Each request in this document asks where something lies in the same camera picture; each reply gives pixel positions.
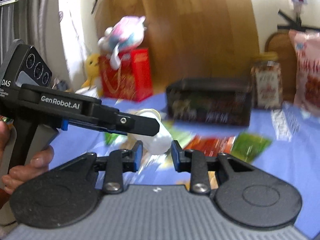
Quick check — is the clear nut jar gold lid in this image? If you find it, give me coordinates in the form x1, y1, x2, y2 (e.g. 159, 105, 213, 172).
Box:
251, 51, 283, 109

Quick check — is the round wicker tray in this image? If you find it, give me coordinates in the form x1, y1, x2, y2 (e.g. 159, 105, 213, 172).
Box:
265, 31, 298, 103

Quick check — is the black gift box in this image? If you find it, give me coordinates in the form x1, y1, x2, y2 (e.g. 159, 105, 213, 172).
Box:
166, 77, 252, 127

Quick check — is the red gift bag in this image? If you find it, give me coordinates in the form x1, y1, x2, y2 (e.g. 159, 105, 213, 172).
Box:
99, 48, 153, 102

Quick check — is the person's left hand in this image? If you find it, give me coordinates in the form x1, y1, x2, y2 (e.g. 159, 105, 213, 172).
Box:
0, 115, 55, 209

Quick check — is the wooden board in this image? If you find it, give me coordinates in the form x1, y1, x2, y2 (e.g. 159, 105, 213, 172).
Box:
94, 0, 259, 91

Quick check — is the pink twisted snack bag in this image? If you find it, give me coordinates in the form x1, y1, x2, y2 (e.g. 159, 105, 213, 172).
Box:
289, 30, 320, 116

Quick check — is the white round snack packet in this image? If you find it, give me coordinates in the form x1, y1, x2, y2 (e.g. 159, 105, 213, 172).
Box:
130, 108, 172, 155

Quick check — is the orange red snack packet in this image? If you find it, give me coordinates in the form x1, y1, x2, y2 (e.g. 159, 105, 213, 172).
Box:
184, 136, 236, 157

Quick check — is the dark green snack packet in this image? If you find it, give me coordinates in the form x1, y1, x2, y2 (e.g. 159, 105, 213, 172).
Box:
230, 132, 272, 163

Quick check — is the yellow duck plush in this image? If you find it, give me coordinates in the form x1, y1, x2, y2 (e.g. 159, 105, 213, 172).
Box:
81, 53, 100, 88

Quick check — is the blue tablecloth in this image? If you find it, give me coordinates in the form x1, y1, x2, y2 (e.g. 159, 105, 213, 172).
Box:
49, 94, 319, 239

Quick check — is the pink blue plush toy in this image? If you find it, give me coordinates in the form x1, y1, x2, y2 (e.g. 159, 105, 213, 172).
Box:
98, 16, 146, 70

